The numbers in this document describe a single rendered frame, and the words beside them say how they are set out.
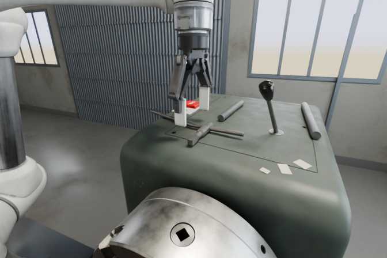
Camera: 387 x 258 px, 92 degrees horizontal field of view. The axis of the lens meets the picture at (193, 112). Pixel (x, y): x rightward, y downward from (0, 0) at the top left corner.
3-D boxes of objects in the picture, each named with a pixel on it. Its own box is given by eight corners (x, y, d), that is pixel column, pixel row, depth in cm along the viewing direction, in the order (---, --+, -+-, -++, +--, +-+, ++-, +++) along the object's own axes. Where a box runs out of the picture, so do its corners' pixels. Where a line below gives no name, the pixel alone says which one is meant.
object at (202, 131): (194, 148, 42) (213, 129, 52) (194, 139, 42) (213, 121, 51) (186, 145, 43) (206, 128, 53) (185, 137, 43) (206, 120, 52)
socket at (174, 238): (185, 232, 28) (186, 219, 27) (198, 252, 26) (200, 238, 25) (166, 244, 26) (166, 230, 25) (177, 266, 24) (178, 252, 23)
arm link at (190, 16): (164, 3, 41) (166, 33, 43) (203, -1, 37) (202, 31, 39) (186, 10, 48) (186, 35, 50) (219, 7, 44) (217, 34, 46)
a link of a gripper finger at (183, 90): (200, 61, 45) (197, 57, 44) (185, 101, 42) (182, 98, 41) (186, 60, 47) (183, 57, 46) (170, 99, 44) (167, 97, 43)
